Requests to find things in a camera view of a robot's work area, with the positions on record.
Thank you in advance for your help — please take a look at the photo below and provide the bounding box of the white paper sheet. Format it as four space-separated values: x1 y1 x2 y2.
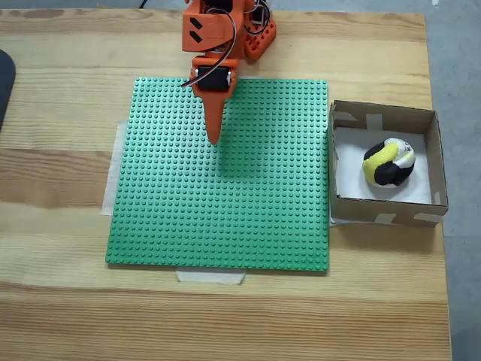
334 126 432 206

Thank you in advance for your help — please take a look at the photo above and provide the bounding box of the wide masking tape strip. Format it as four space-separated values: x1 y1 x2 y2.
101 122 129 217

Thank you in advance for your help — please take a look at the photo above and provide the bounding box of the green studded baseplate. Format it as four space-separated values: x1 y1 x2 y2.
104 77 331 275

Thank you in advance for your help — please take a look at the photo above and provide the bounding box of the black rounded flat object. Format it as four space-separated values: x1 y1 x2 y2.
0 48 18 132

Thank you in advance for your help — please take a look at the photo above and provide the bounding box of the short masking tape strip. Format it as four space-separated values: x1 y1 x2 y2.
175 268 247 286

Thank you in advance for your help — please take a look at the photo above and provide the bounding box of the thin gripper motor cable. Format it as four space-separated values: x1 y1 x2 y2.
180 0 241 89

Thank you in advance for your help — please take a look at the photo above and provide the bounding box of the brown cardboard box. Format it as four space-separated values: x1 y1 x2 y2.
328 99 450 229

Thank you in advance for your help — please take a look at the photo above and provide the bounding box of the yellow black white soft ball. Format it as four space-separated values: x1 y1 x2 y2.
362 137 417 188

